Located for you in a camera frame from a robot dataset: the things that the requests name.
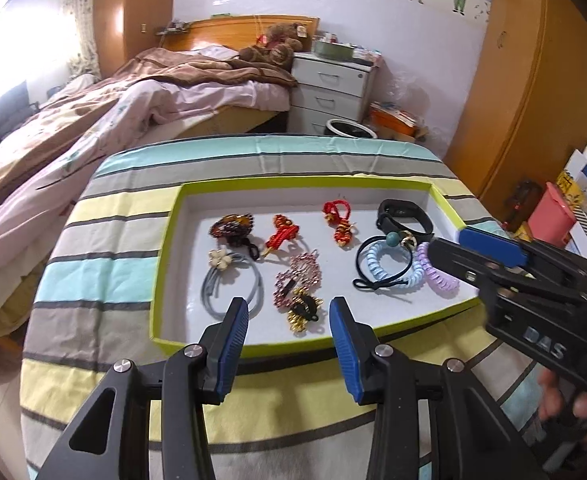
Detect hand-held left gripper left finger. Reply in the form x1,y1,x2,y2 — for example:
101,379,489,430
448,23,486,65
36,297,251,480

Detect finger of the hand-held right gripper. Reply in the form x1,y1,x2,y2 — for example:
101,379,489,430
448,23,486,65
457,226,587,302
425,238,583,307

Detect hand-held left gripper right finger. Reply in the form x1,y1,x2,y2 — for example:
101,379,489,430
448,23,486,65
328,296,549,480

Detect purple spiral hair tie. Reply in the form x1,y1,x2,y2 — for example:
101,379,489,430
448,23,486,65
417,241,461,299

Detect gold and black hair clip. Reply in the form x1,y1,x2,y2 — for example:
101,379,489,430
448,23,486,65
286,287,325,334

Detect black hair tie teal bead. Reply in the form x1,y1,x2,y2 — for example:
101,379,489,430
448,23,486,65
352,232,415,292

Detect black smart band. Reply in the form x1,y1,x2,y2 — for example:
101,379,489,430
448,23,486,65
375,198,435,244

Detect shallow yellow-green cardboard box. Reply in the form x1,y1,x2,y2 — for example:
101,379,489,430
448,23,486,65
150,176,494,359

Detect light blue spiral hair tie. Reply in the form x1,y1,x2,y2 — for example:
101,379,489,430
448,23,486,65
362,240,425,291

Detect grey hair tie with flower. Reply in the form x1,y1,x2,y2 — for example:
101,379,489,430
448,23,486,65
201,247,266,322

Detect pink beaded chain bracelet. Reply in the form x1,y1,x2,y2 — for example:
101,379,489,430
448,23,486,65
272,252,323,312

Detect red braided cord gold beads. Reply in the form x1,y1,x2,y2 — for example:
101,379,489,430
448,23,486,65
321,199,357,249

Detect dark beaded amber hair tie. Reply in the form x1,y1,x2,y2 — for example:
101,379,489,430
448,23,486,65
208,213,263,262

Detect red knotted tassel cord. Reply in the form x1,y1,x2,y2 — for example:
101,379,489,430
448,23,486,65
262,213,303,261

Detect dark red floor appliance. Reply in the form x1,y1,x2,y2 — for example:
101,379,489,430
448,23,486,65
503,179,542,227

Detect pink plastic bin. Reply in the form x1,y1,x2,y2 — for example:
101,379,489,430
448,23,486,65
527,181,577,249

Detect stack of printed boxes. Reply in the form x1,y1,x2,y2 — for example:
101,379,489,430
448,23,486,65
556,147,587,263

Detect pile of books and boxes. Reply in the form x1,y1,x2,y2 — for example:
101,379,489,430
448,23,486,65
366,101,430,142

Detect striped tablecloth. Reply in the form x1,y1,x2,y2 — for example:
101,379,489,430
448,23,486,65
21,133,581,480

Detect wooden wardrobe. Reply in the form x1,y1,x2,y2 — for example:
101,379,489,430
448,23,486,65
446,0,587,211

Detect clear plastic bag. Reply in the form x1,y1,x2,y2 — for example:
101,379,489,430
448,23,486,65
391,67,450,127

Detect white round trash bin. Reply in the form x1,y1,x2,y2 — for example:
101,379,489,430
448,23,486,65
325,118,379,140

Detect white drawer cabinet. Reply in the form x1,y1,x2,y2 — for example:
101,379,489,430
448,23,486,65
287,52,377,137

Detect green tray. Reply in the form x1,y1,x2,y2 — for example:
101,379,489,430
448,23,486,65
312,39,355,60

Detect pink floral quilt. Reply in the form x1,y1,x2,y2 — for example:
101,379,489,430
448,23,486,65
0,45,294,356

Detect brown teddy bear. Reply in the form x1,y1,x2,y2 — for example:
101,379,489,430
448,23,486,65
238,22,310,69

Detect brown blanket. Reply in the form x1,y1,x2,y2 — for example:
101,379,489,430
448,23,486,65
0,49,299,217

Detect wooden bed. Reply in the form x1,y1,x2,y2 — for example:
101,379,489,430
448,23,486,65
0,15,320,353

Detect black chair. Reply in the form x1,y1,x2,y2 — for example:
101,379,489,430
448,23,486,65
0,80,40,157

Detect power strip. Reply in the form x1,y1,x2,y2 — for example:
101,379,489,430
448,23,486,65
155,20,195,37

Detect tall wooden cupboard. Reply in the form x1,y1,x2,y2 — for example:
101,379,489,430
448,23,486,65
94,0,177,79

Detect patterned curtain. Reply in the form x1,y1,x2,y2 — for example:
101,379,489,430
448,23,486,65
61,0,100,77

